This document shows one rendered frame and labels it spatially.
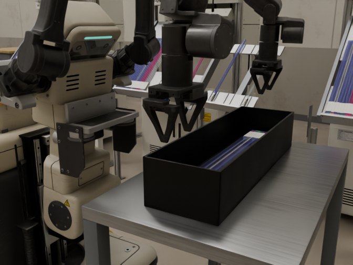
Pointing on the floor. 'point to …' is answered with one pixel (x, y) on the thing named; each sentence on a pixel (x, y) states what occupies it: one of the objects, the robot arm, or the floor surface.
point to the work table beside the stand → (237, 215)
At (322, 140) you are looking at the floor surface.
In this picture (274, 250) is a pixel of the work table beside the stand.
